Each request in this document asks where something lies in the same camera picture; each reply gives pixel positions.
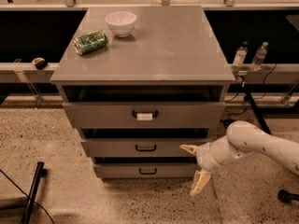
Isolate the clear water bottle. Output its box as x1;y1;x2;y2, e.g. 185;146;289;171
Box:
232;41;249;69
251;42;268;71

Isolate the black caster wheel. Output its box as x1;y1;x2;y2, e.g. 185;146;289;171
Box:
278;189;299;203

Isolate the green soda can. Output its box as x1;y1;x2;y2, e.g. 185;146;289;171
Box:
73;30;108;55

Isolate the black stand leg right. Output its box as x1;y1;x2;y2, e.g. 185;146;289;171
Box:
243;87;271;134

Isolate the clear water bottle right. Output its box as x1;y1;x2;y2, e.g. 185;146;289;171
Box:
251;42;268;71

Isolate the grey top drawer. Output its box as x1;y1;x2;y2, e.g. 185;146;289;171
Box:
64;102;224;129

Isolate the grey metal rail shelf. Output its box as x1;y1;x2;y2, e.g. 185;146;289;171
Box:
0;63;58;83

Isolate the grey drawer cabinet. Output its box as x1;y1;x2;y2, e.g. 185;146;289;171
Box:
50;5;236;180

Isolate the black power adapter cable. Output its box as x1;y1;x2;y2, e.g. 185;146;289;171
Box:
220;63;278;128

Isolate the black stand leg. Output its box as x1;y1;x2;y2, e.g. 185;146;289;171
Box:
243;87;271;134
21;161;47;224

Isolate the clear water bottle left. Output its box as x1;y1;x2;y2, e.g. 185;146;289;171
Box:
232;41;249;69

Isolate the grey drawer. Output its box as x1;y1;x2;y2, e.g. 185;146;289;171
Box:
93;163;199;179
64;102;224;129
81;138;209;158

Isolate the grey bottom drawer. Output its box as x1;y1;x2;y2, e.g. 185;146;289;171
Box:
93;163;199;179

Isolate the black stand leg left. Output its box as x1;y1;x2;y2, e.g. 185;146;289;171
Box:
21;161;47;224

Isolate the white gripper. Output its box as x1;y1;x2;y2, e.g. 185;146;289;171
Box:
179;142;221;196

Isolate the white ceramic bowl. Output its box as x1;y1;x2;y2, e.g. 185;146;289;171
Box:
106;11;137;37

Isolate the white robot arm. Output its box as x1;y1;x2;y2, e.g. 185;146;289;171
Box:
179;121;299;196

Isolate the black yellow tape measure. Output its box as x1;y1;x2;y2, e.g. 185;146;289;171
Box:
32;57;48;70

